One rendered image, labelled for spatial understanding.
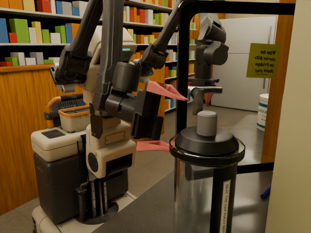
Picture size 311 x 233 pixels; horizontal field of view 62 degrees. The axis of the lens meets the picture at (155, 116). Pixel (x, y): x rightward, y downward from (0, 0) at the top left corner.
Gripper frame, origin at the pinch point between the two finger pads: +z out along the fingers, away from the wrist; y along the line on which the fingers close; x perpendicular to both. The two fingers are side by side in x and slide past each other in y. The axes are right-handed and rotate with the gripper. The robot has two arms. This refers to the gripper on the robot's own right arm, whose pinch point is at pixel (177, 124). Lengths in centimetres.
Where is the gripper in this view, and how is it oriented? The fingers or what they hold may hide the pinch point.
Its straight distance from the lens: 48.8
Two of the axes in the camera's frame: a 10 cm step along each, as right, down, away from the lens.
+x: 6.8, 0.3, 7.3
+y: 1.9, -9.7, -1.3
